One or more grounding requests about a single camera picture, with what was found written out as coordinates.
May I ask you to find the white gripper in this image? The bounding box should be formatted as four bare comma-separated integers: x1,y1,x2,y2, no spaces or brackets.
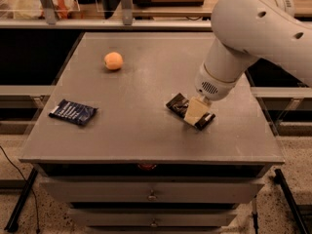
184,62,239,126

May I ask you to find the black chocolate rxbar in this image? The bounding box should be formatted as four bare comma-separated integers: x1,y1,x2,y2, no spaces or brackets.
166,94,215,131

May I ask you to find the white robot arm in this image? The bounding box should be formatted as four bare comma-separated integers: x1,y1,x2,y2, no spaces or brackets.
184,0,312,126

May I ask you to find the blue blueberry rxbar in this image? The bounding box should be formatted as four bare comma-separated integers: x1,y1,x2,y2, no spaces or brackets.
49,99,98,126

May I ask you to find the orange fruit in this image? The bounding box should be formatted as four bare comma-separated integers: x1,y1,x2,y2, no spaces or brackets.
104,52,123,70

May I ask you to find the top drawer with knob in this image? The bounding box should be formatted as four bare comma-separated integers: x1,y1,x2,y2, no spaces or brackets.
41,178,263,204

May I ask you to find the drawer with knob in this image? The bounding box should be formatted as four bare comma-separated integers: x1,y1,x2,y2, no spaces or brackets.
68,209,237,227
41,178,263,204

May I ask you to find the white plastic bag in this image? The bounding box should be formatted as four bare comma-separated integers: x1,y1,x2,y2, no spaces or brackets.
0,0,79,20

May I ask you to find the black right floor rail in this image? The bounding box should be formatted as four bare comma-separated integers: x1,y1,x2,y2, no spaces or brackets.
274,169,311,234

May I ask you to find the black floor rail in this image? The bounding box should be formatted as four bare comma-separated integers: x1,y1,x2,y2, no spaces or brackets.
274,169,311,234
4,169,38,233

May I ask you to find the black floor cable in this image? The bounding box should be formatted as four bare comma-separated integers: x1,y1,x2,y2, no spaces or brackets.
0,145,41,234

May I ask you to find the grey metal shelf rail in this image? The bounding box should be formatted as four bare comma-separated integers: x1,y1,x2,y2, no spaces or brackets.
0,19,212,31

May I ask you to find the black left floor rail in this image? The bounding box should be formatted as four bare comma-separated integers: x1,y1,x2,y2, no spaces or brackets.
4,169,38,233

